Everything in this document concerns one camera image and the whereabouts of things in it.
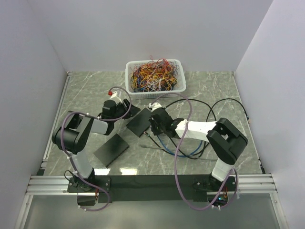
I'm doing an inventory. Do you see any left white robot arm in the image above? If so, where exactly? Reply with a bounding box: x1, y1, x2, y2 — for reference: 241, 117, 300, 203
52, 99, 140, 192

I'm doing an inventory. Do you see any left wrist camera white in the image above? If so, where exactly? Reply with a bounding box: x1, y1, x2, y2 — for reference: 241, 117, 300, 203
108, 91, 122, 103

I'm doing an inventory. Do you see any aluminium frame rail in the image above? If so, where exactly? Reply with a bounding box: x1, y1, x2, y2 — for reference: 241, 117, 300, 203
25, 71, 73, 196

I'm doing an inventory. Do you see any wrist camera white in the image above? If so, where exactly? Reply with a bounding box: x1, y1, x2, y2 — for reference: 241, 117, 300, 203
108, 91, 122, 103
148, 102, 162, 111

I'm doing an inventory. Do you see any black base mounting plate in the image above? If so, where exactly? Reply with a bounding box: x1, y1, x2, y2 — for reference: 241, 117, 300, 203
68, 175, 236, 204

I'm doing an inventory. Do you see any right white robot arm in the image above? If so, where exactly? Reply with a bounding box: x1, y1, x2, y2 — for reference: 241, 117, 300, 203
149, 103, 248, 190

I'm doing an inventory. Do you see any black network switch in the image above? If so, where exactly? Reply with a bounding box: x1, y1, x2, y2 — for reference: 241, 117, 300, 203
126, 108, 151, 137
94, 134, 130, 167

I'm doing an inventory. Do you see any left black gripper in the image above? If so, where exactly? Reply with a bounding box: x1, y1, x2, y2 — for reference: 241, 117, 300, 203
112, 98, 141, 122

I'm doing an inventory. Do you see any tangled colourful wires bundle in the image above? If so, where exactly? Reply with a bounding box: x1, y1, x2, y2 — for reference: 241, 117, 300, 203
130, 55, 180, 93

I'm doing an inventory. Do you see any blue ethernet cable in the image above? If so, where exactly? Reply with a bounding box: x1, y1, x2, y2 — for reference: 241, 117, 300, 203
157, 137, 205, 158

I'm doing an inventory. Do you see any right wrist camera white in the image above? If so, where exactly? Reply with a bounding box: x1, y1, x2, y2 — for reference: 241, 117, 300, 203
148, 102, 162, 111

